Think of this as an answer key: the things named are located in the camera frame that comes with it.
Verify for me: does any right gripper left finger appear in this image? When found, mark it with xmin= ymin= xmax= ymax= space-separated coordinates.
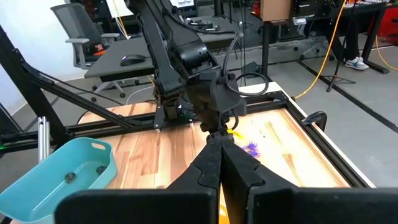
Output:
xmin=54 ymin=138 xmax=222 ymax=224

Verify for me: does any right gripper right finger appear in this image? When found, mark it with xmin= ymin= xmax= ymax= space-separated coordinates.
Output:
xmin=221 ymin=138 xmax=398 ymax=224

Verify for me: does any yellow tape tag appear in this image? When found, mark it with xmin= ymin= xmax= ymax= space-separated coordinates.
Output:
xmin=226 ymin=128 xmax=244 ymax=140

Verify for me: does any black workbench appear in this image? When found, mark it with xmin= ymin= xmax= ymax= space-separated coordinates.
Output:
xmin=261 ymin=0 xmax=391 ymax=77

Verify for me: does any black computer mouse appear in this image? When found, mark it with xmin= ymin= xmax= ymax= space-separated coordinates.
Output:
xmin=119 ymin=54 xmax=147 ymax=67

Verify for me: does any grey desk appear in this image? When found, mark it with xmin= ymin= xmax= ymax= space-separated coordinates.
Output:
xmin=84 ymin=21 xmax=246 ymax=83

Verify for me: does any black table clamp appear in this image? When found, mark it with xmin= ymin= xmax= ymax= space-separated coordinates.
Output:
xmin=300 ymin=111 xmax=328 ymax=132

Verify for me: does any brown cardboard box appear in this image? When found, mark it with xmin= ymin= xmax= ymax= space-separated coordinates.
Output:
xmin=259 ymin=0 xmax=293 ymax=22

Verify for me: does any black tripod stand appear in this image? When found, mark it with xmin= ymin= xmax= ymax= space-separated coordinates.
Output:
xmin=322 ymin=0 xmax=358 ymax=93

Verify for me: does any black cap orange logo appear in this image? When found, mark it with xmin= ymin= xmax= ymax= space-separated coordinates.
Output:
xmin=91 ymin=42 xmax=108 ymax=57

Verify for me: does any person's shoe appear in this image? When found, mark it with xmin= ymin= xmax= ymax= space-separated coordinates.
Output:
xmin=344 ymin=56 xmax=370 ymax=71

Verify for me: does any green plastic bin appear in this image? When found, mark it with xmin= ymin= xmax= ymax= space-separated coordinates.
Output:
xmin=0 ymin=136 xmax=118 ymax=224

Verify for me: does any silver aluminium extrusion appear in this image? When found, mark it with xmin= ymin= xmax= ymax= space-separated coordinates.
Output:
xmin=37 ymin=116 xmax=50 ymax=164

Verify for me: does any grey mesh office chair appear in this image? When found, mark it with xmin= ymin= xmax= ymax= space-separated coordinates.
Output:
xmin=50 ymin=2 xmax=141 ymax=101

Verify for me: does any red cabinet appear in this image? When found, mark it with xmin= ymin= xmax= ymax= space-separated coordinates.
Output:
xmin=368 ymin=6 xmax=398 ymax=46

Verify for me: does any purple spider ring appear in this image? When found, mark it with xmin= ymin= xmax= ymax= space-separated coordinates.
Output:
xmin=241 ymin=141 xmax=261 ymax=158

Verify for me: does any yellow floor cable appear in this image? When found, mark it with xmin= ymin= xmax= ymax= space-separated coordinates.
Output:
xmin=294 ymin=0 xmax=398 ymax=100

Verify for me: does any black aluminium table frame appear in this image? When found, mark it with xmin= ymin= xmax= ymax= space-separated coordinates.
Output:
xmin=0 ymin=24 xmax=368 ymax=189

